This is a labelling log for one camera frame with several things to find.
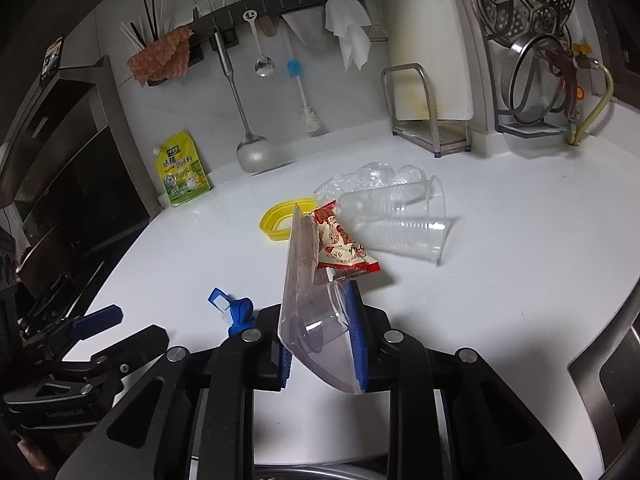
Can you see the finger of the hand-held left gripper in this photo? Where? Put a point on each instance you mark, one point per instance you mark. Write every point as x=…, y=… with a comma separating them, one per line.
x=135, y=342
x=97, y=319

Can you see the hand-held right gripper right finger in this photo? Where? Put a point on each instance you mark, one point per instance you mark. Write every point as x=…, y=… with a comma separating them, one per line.
x=359, y=350

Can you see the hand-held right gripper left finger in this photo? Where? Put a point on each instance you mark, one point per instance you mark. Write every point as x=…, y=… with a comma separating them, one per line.
x=286, y=370

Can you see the pink clear blister package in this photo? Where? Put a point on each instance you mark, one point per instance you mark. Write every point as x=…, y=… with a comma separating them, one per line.
x=310, y=285

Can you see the black gas stove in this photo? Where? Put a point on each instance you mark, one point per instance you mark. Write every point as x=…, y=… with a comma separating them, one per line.
x=45, y=290

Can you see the blue plastic clip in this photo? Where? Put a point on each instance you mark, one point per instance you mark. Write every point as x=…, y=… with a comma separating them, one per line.
x=240, y=312

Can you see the red white snack wrapper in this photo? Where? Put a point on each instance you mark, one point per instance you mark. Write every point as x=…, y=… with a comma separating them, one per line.
x=340, y=245

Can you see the clear plastic cup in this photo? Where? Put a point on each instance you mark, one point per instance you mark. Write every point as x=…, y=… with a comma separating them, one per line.
x=400, y=245
x=395, y=200

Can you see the yellow plastic lid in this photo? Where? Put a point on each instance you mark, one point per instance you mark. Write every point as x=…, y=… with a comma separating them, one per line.
x=272, y=220

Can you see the black range hood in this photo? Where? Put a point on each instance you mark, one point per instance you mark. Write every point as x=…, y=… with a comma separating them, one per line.
x=65, y=160

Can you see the yellow seasoning pouch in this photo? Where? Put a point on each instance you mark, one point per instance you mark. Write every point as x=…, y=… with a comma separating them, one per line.
x=182, y=175

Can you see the clear crumpled plastic bag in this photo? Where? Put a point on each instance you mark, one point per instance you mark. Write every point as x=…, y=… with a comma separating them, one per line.
x=370, y=175

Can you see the metal spatula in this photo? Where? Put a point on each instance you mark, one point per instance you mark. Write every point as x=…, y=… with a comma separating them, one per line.
x=255, y=152

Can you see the metal cutting board holder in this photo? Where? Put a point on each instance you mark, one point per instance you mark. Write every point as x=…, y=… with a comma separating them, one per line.
x=450, y=137

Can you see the dark kitchen sink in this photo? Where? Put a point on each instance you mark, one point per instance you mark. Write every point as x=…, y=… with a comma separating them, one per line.
x=620, y=385

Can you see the phone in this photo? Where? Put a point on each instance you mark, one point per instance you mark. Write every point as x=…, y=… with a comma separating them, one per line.
x=52, y=57

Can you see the orange dish cloth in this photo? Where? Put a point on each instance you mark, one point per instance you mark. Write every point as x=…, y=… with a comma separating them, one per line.
x=160, y=55

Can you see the metal lid rack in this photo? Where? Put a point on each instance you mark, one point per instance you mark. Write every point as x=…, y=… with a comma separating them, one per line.
x=525, y=130

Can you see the blue white bottle brush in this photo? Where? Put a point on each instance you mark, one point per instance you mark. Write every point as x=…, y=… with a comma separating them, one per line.
x=295, y=67

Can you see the metal spoon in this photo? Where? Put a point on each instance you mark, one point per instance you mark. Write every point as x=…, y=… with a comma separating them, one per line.
x=265, y=66

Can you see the bundle of chopsticks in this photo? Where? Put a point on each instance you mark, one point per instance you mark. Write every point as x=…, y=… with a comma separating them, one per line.
x=149, y=20

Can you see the white cloth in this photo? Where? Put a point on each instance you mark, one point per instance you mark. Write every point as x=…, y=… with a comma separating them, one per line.
x=345, y=20

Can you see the white cutting board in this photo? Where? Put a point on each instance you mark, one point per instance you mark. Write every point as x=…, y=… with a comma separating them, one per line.
x=430, y=20

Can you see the metal steamer plate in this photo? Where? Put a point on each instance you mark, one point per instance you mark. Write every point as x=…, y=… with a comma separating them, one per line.
x=525, y=0

